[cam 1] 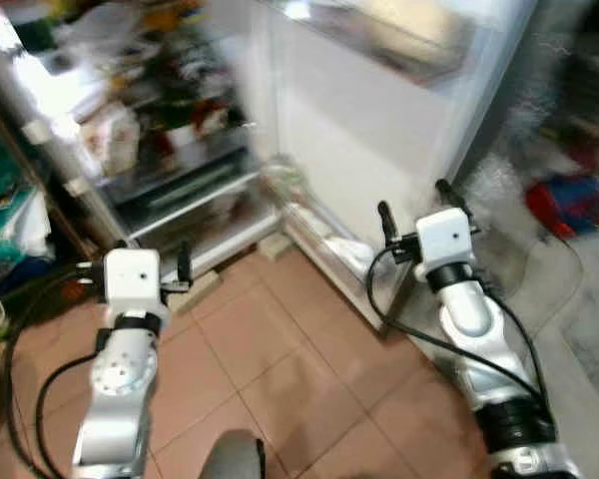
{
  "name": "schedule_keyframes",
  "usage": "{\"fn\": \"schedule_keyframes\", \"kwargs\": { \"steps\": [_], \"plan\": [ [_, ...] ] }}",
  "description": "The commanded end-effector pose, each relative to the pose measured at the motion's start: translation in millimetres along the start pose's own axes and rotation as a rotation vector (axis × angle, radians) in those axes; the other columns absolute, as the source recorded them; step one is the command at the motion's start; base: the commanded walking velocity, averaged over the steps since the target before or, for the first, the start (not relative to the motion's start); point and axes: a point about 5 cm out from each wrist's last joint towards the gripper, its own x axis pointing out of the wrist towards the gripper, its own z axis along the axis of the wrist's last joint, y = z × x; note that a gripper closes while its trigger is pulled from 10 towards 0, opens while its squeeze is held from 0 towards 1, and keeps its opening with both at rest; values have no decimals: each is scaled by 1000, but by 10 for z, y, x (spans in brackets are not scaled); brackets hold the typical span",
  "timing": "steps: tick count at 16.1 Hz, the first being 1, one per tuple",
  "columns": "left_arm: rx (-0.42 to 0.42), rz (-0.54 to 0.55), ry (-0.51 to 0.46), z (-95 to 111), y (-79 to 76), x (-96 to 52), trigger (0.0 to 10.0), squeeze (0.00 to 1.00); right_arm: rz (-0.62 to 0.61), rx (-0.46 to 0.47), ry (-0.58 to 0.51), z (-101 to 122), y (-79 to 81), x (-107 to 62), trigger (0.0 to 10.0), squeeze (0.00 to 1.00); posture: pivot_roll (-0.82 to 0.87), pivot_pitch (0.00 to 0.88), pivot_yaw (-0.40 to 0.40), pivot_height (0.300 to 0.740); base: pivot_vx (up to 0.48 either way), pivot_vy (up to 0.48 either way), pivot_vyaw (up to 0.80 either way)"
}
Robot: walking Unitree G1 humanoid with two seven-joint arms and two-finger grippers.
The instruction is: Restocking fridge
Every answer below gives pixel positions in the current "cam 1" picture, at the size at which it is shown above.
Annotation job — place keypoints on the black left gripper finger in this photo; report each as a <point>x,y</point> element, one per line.
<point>184,261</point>
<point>88,271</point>

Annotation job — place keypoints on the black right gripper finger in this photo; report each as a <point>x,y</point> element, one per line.
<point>446,193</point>
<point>386,220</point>

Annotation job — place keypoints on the grey refrigerator door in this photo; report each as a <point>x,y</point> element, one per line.
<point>379,140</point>

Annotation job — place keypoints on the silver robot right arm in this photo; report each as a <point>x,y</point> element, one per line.
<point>464,309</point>

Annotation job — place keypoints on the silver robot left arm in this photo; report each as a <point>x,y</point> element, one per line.
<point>120,379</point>

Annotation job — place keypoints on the clear fridge crisper drawer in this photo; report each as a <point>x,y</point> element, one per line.
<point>190,190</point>

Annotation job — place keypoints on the clear fridge door shelf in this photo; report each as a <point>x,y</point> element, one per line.
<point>399,40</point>

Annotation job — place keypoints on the clay brick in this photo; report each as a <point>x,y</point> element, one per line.
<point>195,289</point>
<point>276,246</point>

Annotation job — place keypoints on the teal printed plastic bag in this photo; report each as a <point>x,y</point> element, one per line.
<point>5,215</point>

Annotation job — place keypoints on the red and blue backpack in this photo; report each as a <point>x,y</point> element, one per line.
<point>569,205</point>

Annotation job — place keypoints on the pale plastic food bag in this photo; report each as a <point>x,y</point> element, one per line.
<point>110,140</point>

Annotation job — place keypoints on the grey robot left leg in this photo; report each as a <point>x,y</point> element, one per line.
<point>230,459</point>

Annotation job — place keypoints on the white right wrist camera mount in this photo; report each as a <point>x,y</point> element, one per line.
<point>444,238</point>

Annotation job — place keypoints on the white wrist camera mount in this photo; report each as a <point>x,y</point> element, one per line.
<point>132,277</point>
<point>444,238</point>

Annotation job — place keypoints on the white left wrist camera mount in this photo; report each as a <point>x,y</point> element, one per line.
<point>132,277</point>

